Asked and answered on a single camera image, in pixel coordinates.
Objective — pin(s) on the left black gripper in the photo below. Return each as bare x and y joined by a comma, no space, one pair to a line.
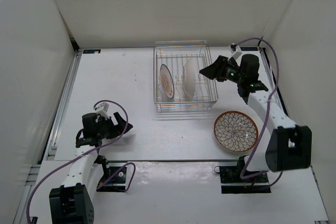
117,129

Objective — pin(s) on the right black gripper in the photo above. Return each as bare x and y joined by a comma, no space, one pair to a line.
212,71

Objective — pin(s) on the flower patterned plate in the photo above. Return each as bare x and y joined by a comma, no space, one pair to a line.
235,131

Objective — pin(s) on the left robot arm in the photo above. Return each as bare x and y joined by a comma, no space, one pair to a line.
71,202

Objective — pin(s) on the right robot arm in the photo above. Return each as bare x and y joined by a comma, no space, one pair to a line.
289,146

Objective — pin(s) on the white middle plate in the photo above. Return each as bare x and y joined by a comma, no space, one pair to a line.
188,79

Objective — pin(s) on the right table label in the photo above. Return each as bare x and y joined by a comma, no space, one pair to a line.
249,48

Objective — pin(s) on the table label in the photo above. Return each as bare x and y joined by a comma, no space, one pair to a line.
249,48
91,51

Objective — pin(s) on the orange patterned plate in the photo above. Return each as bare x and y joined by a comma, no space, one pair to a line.
166,82

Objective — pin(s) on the left table label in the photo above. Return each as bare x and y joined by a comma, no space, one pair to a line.
91,51

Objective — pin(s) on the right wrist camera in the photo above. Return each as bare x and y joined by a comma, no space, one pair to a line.
236,52

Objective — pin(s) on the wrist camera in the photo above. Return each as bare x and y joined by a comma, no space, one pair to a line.
236,52
102,109

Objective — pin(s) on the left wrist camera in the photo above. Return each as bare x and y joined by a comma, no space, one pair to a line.
102,109

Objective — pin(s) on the chrome wire dish rack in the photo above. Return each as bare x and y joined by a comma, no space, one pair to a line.
177,84

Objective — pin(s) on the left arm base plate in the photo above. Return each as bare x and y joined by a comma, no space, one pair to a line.
117,184

